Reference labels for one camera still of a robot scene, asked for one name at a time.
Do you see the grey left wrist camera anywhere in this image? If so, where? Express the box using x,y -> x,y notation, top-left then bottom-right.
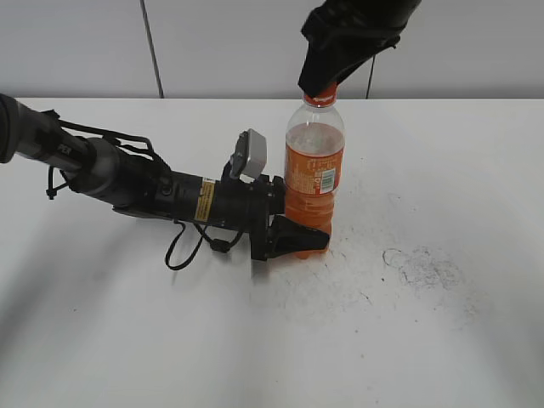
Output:
229,128 -> 267,179

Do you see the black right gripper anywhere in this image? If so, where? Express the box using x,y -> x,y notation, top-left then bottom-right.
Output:
298,0 -> 421,96

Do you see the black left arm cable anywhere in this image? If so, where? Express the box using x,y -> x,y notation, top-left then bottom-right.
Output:
165,218 -> 252,270

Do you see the orange bottle cap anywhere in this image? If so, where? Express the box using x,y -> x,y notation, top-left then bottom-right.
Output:
303,82 -> 337,108

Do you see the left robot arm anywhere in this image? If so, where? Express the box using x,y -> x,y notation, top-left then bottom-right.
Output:
1,95 -> 330,261

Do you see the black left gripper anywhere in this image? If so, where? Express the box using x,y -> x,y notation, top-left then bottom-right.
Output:
211,173 -> 330,260

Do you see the orange drink plastic bottle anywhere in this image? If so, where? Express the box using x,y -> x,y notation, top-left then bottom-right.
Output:
284,101 -> 345,234

